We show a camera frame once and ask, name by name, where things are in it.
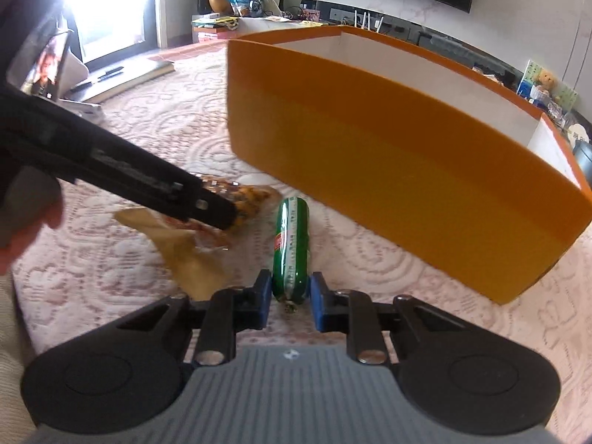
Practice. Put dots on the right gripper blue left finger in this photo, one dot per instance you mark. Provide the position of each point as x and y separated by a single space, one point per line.
230 311

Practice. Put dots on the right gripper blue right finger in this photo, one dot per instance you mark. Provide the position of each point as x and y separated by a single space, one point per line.
351 313

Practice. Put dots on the clear bag of nuts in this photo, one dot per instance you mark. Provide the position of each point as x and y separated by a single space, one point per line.
193 251

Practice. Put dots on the green sausage stick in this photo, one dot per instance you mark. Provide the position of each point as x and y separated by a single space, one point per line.
290 272

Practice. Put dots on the person's left hand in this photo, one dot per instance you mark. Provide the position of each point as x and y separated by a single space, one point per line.
24 238

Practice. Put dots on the phone with lit screen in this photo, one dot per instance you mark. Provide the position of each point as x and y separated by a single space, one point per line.
48 67

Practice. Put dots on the orange cardboard box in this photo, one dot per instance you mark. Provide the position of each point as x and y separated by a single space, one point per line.
423 151

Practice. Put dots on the pink storage box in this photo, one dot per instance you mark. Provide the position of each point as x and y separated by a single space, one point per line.
202 34

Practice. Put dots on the white wifi router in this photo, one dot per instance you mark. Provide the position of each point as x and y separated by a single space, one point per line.
367 20

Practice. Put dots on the grey metal trash bin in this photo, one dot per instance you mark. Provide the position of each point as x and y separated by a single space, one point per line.
583 154

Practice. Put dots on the teddy bear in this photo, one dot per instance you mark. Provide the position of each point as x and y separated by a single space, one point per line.
546 81

